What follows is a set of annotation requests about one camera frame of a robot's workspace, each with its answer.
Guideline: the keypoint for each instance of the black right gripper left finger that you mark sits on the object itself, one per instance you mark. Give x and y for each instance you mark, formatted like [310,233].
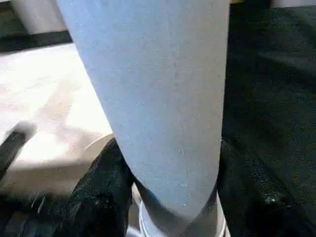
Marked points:
[94,202]

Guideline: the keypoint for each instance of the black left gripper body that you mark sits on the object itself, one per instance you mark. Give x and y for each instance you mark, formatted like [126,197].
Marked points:
[15,143]

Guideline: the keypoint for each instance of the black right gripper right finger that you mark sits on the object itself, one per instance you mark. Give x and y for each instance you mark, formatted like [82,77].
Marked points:
[266,197]

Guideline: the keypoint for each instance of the white plastic table top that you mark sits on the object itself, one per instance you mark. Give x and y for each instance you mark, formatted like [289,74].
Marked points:
[49,123]

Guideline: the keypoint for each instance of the black work mat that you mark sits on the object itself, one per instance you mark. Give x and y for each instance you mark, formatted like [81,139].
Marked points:
[271,98]

